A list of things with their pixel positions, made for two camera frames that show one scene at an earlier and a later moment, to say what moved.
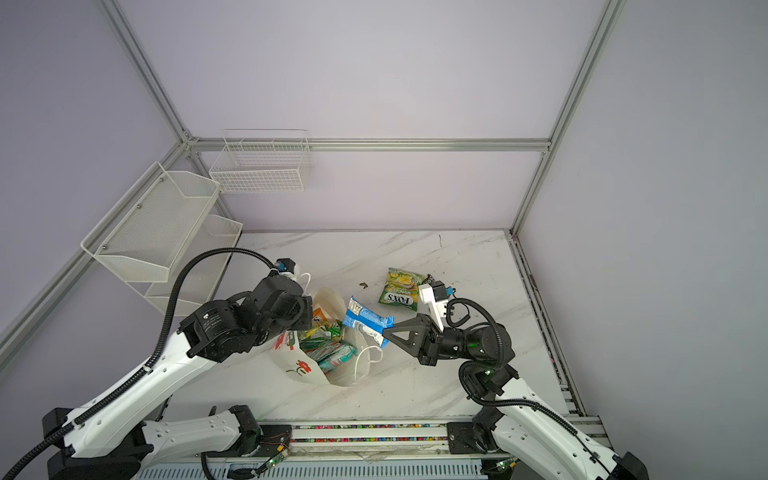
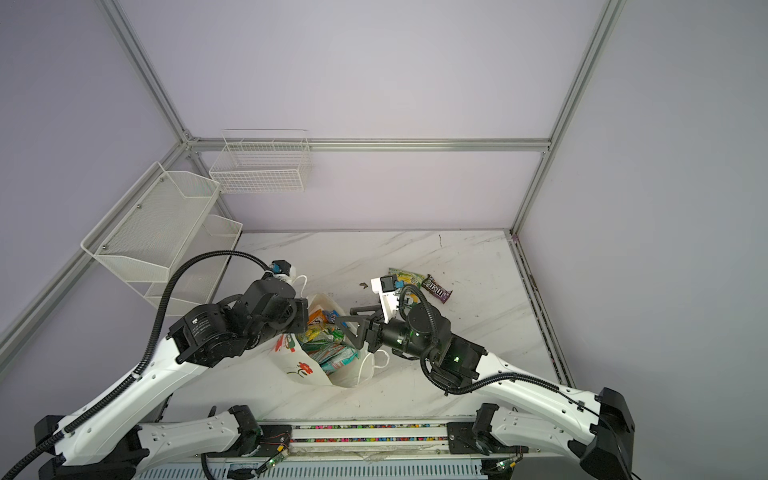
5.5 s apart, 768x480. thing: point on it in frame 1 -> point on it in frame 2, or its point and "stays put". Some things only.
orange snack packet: x=319 y=317 stays put
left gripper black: x=305 y=321 stays put
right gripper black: x=424 y=343 -> x=376 y=325
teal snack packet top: x=325 y=365 stays put
